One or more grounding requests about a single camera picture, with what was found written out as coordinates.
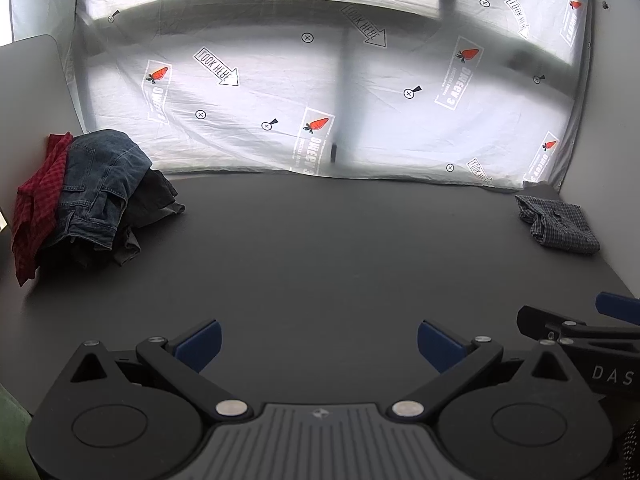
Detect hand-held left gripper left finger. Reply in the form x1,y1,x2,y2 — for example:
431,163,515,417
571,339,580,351
64,318,252,421

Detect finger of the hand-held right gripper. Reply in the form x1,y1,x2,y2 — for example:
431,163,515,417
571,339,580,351
517,305,640,348
595,291,640,327

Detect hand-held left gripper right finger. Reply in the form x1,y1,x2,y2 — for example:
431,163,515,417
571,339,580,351
385,319,593,420

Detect red checked cloth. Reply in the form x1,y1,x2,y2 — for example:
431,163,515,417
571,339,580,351
11,131,75,287

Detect grey checked shirt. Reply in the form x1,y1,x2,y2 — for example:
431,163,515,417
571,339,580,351
515,194,601,255

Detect grey garment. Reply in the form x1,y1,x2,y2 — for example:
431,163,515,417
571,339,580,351
70,199,186,267

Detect blue denim jeans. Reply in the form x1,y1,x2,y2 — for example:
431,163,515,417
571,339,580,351
50,129,153,252

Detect green fabric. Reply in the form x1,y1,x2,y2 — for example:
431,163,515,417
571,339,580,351
0,386,34,480

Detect white printed backdrop sheet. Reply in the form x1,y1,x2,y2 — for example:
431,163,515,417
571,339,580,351
10,0,593,192

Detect grey panel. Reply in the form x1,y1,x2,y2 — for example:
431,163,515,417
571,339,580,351
0,34,85,233

